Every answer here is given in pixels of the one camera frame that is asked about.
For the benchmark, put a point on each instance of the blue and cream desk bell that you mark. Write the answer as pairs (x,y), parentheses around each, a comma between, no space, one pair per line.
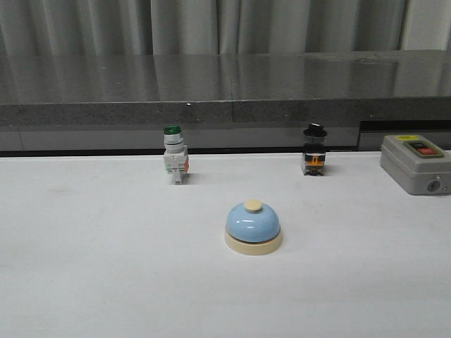
(252,228)

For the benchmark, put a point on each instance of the grey stone counter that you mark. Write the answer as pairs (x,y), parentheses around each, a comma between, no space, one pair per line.
(256,102)

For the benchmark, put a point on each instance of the grey curtain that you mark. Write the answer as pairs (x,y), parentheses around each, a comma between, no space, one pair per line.
(99,28)

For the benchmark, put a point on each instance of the green pushbutton switch white body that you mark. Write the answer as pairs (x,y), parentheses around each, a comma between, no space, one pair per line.
(176,159)

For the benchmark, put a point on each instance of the black rotary selector switch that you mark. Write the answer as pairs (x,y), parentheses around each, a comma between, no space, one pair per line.
(314,153)

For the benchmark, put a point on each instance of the grey on-off switch box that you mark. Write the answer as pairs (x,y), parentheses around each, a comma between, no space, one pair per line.
(418,165)

